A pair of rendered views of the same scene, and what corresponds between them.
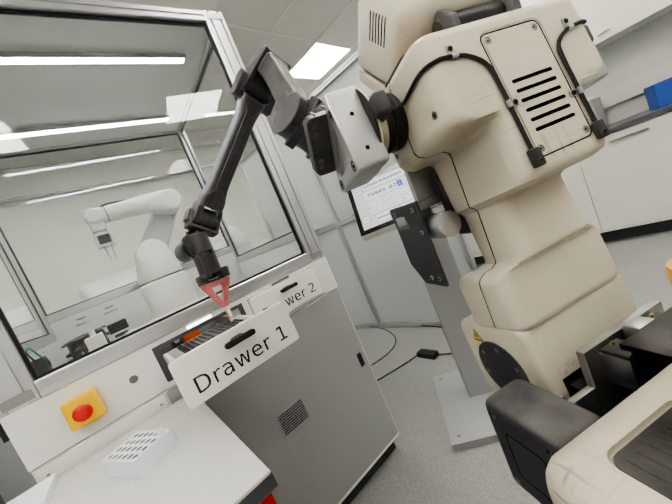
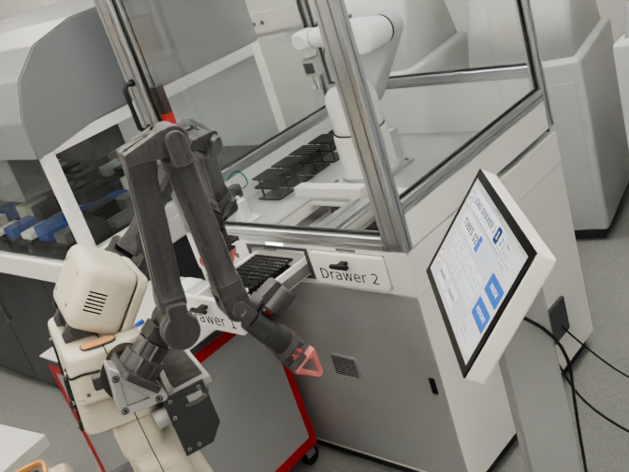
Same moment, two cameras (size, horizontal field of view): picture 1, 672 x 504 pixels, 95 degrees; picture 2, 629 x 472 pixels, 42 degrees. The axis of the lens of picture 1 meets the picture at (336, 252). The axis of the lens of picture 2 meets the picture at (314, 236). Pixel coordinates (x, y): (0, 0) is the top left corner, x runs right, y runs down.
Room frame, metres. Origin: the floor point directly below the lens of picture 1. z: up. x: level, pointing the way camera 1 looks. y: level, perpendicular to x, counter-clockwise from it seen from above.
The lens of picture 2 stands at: (0.86, -2.02, 1.95)
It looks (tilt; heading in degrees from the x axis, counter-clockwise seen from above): 22 degrees down; 84
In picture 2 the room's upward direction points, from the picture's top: 18 degrees counter-clockwise
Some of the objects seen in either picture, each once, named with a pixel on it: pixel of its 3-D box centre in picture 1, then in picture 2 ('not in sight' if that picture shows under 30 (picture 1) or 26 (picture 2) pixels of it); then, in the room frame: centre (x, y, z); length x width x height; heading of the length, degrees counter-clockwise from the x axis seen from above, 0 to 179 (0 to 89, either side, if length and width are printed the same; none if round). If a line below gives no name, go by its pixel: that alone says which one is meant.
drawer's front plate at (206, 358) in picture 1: (240, 349); (211, 313); (0.72, 0.30, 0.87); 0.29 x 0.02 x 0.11; 126
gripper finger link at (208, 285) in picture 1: (217, 290); not in sight; (0.82, 0.33, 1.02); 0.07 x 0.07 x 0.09; 36
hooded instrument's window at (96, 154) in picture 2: not in sight; (65, 154); (0.24, 2.07, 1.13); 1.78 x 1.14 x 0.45; 126
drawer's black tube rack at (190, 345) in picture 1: (218, 344); (254, 281); (0.88, 0.42, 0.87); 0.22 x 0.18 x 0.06; 36
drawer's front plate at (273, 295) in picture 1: (288, 295); (349, 270); (1.16, 0.23, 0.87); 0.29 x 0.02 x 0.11; 126
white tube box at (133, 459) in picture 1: (139, 452); not in sight; (0.62, 0.54, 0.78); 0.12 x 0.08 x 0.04; 64
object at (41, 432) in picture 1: (191, 327); (372, 198); (1.39, 0.74, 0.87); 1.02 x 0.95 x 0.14; 126
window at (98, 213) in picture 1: (138, 164); (233, 88); (1.02, 0.47, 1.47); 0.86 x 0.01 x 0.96; 126
